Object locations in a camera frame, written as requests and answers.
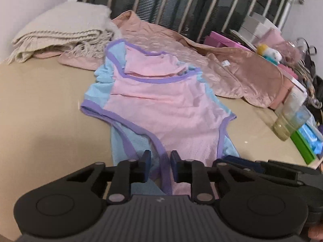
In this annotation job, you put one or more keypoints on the pink blue purple mesh garment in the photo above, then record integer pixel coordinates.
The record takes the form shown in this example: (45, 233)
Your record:
(153, 101)

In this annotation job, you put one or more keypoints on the yellow white plush toy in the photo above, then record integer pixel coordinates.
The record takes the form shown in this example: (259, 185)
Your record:
(269, 54)

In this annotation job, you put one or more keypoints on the clear plastic cup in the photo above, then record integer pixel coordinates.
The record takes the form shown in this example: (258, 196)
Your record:
(292, 117)

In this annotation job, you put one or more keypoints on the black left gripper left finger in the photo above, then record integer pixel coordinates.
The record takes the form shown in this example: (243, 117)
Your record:
(75, 202)

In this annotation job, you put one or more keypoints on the metal barred window grille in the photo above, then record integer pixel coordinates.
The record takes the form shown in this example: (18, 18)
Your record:
(195, 19)

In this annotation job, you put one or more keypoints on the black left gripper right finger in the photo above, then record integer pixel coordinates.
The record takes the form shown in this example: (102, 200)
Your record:
(245, 201)

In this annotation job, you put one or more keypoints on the person's hand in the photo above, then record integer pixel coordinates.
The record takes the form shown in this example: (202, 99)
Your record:
(316, 232)

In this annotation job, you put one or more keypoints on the pink fluffy item in bag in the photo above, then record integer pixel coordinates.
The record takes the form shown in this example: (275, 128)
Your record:
(292, 52)

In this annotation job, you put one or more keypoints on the magenta pink box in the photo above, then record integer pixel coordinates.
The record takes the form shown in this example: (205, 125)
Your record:
(218, 40)

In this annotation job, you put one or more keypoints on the blue plastic bag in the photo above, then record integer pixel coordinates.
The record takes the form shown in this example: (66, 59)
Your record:
(312, 135)

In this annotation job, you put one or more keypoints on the cream knitted fringed blanket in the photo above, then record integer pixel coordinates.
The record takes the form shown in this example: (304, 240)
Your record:
(77, 28)

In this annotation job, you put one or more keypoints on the green box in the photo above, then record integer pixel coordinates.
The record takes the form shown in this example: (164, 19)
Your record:
(303, 147)

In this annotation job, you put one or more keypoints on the pink quilted satin jacket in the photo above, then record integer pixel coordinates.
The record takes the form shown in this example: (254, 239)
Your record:
(230, 72)

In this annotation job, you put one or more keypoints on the pink pouch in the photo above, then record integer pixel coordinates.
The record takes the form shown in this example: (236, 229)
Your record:
(271, 37)

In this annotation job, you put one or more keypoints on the stack of white boxes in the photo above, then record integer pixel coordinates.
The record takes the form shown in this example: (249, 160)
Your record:
(255, 26)

